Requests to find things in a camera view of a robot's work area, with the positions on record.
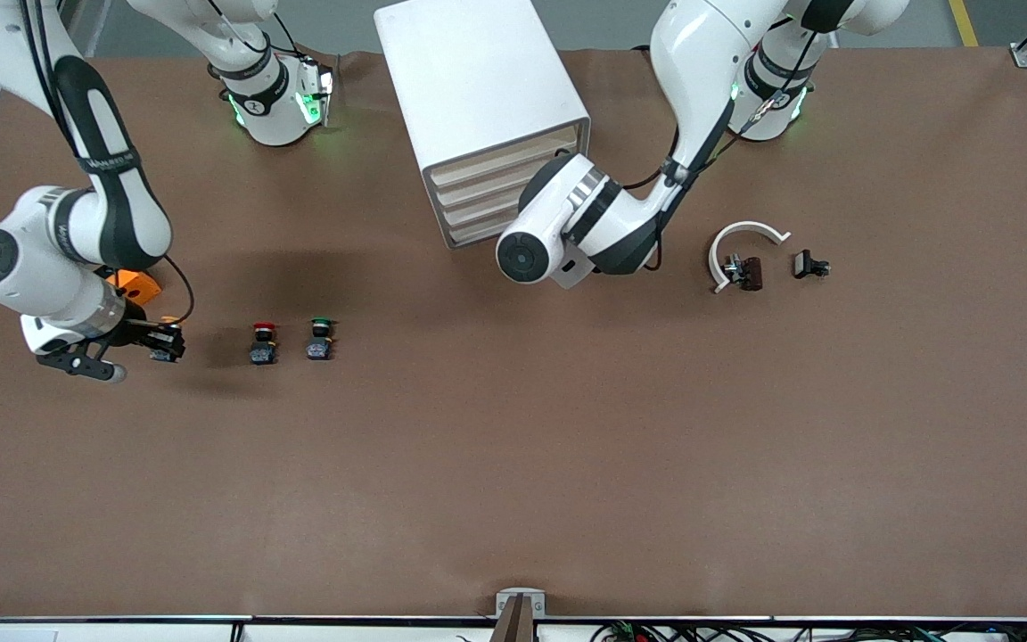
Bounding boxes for white half-ring pipe clamp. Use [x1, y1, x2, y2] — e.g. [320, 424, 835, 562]
[707, 219, 792, 296]

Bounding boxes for white table edge rail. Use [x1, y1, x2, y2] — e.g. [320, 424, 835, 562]
[0, 614, 1027, 642]

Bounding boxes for black square push switch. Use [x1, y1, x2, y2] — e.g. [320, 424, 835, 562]
[791, 249, 833, 281]

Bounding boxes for green mushroom push button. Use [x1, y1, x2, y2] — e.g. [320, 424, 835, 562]
[305, 317, 338, 363]

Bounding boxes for brown table cover mat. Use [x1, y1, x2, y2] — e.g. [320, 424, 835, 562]
[0, 45, 1027, 621]

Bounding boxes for yellow mushroom push button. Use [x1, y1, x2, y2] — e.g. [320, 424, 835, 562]
[151, 316, 187, 365]

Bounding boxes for tangled floor cables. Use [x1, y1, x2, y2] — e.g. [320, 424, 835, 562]
[592, 621, 1027, 642]

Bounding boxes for orange box with hole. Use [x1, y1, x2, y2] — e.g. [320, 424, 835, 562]
[105, 267, 163, 309]

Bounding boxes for brown camera post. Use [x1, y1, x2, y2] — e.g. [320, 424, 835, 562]
[488, 595, 538, 642]

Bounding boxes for red mushroom push button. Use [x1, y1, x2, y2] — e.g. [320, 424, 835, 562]
[249, 320, 282, 367]

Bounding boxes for grey metal bracket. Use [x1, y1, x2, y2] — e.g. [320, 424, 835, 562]
[495, 587, 548, 619]

